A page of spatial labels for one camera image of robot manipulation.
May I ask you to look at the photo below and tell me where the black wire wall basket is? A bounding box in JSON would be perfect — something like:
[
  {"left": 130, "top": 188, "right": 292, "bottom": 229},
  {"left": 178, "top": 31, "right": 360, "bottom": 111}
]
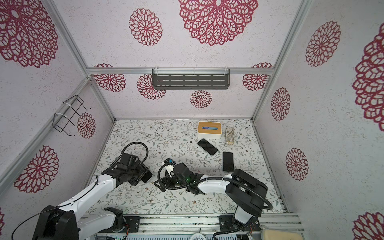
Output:
[{"left": 52, "top": 95, "right": 91, "bottom": 137}]

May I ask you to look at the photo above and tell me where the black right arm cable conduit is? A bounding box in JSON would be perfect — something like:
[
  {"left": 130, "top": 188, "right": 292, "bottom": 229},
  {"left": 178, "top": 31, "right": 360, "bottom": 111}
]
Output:
[{"left": 156, "top": 163, "right": 274, "bottom": 211}]

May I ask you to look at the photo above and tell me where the black phone light blue case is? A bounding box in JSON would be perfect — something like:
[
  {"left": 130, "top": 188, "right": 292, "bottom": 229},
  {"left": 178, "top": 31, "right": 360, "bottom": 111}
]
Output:
[{"left": 198, "top": 139, "right": 218, "bottom": 156}]

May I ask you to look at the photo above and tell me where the black phone clear case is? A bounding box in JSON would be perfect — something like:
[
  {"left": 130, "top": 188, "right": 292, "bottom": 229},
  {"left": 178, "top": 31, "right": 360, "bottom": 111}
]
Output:
[{"left": 223, "top": 152, "right": 235, "bottom": 173}]

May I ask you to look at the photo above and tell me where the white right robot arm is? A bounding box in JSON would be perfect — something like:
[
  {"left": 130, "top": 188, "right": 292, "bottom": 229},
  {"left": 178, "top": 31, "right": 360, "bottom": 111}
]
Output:
[{"left": 154, "top": 159, "right": 273, "bottom": 235}]

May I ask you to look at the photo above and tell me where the white tissue box wooden lid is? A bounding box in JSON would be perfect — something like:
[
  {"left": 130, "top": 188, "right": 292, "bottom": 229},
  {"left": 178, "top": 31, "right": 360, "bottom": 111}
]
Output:
[{"left": 197, "top": 121, "right": 223, "bottom": 140}]

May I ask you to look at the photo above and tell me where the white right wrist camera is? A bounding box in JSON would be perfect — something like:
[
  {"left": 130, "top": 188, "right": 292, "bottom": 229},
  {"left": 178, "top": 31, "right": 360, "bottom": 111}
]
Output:
[{"left": 166, "top": 162, "right": 176, "bottom": 178}]

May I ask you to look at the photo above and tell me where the grey wall shelf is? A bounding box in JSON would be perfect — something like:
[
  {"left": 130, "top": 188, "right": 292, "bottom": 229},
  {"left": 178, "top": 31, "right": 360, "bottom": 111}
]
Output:
[{"left": 152, "top": 69, "right": 231, "bottom": 90}]

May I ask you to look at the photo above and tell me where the black phone pale green case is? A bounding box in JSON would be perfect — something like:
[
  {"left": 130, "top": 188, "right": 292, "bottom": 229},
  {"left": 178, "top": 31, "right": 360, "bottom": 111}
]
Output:
[{"left": 141, "top": 171, "right": 153, "bottom": 184}]

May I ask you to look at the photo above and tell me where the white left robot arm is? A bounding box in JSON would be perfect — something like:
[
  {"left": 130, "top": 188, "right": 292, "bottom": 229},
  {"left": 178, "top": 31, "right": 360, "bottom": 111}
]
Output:
[{"left": 33, "top": 154, "right": 153, "bottom": 240}]

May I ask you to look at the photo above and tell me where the map print glasses case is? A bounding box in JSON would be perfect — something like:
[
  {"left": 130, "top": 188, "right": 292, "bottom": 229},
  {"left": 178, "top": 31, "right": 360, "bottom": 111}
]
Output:
[{"left": 225, "top": 126, "right": 235, "bottom": 145}]

